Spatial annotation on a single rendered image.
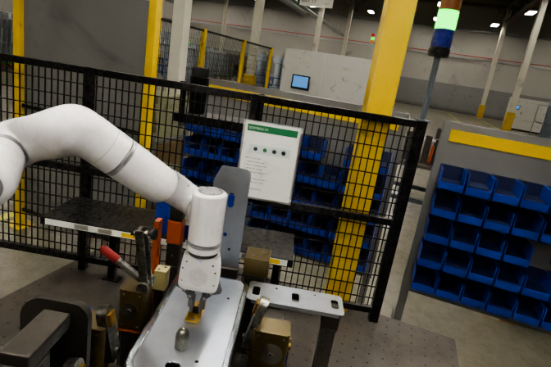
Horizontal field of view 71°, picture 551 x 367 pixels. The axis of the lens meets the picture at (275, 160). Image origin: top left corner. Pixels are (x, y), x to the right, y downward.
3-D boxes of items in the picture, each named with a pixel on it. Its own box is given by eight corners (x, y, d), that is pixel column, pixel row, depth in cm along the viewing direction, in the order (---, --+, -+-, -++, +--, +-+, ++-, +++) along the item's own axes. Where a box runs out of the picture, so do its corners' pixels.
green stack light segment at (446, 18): (457, 29, 131) (462, 11, 129) (438, 27, 131) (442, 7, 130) (450, 32, 137) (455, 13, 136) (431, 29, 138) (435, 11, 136)
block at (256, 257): (253, 355, 132) (269, 260, 123) (230, 351, 132) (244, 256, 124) (256, 339, 140) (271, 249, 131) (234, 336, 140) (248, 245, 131)
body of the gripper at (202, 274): (179, 250, 95) (175, 290, 97) (220, 257, 94) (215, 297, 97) (188, 237, 102) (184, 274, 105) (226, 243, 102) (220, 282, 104)
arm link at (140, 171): (97, 156, 90) (192, 219, 107) (107, 178, 77) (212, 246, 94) (124, 128, 91) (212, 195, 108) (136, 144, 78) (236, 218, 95)
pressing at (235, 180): (237, 268, 128) (252, 170, 120) (203, 262, 128) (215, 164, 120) (238, 267, 128) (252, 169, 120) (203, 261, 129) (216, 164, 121)
